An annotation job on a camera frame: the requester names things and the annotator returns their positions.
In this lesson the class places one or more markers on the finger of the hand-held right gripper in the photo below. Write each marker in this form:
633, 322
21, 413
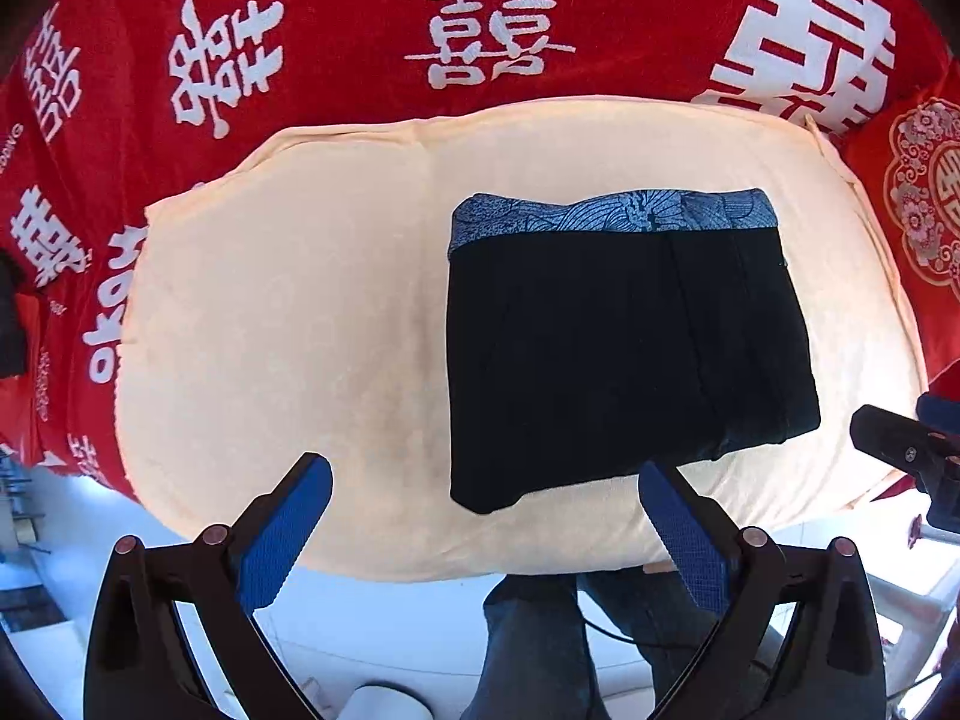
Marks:
892, 439
937, 412

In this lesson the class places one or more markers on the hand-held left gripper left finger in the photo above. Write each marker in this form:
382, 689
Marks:
285, 532

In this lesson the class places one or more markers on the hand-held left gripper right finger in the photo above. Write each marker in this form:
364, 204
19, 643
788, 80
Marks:
686, 536

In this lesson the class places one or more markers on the red embroidered pillow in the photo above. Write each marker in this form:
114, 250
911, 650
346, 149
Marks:
930, 187

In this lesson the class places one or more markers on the white round container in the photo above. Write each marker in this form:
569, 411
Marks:
386, 703

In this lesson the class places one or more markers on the cream towel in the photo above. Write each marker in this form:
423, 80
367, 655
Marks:
300, 315

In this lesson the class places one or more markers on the person's blue jeans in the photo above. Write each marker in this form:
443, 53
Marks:
532, 652

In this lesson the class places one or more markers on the black pants with patterned waistband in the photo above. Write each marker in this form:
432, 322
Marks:
600, 352

